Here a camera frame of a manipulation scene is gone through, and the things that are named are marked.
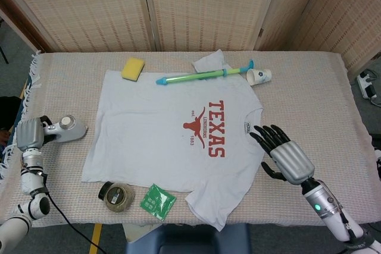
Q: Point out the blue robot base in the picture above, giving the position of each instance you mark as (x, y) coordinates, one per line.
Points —
(184, 242)

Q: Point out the yellow green scrub sponge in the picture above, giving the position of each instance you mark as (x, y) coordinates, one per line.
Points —
(132, 69)

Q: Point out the white power strip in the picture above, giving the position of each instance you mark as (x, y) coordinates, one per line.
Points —
(365, 84)

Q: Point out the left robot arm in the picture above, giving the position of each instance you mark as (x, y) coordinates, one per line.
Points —
(31, 182)

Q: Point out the glass jar of tea leaves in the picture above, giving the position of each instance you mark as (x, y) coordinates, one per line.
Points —
(119, 199)

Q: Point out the beige woven tablecloth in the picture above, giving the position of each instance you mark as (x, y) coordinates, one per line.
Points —
(312, 102)

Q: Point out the woven folding screen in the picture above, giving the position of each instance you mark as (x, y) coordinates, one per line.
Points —
(89, 10)

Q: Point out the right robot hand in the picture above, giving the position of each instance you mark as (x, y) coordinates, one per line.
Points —
(291, 161)

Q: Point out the white paper cup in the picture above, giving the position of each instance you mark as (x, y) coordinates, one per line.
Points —
(260, 77)

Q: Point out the green tea packet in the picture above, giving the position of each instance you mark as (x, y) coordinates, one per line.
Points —
(156, 202)

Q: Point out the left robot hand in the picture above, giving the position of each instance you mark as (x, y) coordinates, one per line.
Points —
(28, 135)

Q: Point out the white steam iron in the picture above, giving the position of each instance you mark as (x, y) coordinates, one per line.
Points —
(73, 132)

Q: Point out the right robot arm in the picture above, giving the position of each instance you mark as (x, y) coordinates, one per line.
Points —
(327, 209)

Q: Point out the white Texas Longhorns T-shirt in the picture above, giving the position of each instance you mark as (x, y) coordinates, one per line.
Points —
(149, 135)

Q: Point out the green blue water pump toy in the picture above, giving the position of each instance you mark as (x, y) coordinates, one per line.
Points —
(193, 75)

